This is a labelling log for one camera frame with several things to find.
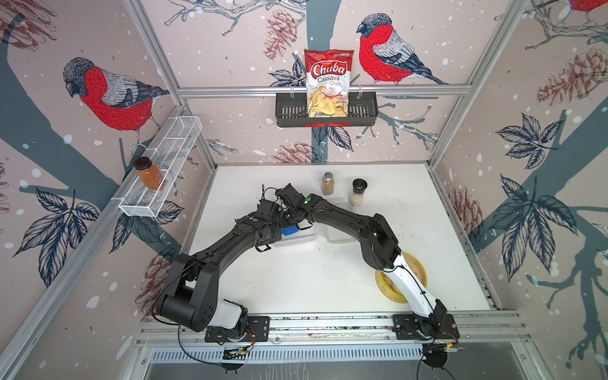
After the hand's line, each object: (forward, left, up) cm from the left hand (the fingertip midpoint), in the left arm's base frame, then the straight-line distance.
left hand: (278, 230), depth 90 cm
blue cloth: (0, -4, 0) cm, 4 cm away
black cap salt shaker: (+17, -33, -2) cm, 37 cm away
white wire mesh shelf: (+23, +38, +24) cm, 51 cm away
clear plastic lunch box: (-2, -13, -3) cm, 14 cm away
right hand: (+5, +1, -1) cm, 5 cm away
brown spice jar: (+23, -20, +1) cm, 31 cm away
